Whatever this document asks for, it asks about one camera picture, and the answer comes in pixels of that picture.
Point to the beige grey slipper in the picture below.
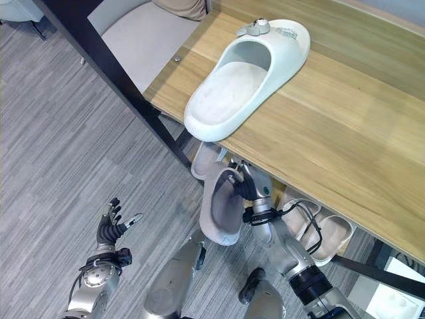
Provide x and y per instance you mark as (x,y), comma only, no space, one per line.
(220,212)

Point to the small round metal knob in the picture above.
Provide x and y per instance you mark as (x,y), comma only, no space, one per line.
(178,58)

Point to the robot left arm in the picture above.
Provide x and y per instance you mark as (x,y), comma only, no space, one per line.
(96,282)

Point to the robot leg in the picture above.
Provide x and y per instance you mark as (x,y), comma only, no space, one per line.
(265,295)
(172,276)

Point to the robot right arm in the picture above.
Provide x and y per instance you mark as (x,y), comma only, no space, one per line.
(295,256)

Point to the beige cushion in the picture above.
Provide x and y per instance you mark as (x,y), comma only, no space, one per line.
(181,8)

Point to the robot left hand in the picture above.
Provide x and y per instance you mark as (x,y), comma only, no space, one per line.
(107,229)

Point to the robot left leg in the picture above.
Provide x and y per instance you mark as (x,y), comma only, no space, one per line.
(172,276)

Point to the white box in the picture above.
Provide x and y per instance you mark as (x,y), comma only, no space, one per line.
(395,299)

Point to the light grey armchair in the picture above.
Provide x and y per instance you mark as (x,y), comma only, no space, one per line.
(18,8)

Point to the robot right leg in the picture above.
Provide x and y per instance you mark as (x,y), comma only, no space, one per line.
(265,295)

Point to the wooden shoe rack black frame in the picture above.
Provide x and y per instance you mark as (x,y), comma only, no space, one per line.
(332,133)

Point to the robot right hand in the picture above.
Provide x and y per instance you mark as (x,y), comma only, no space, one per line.
(257,186)

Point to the white foam slipper with charms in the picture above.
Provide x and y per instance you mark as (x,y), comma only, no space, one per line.
(239,89)

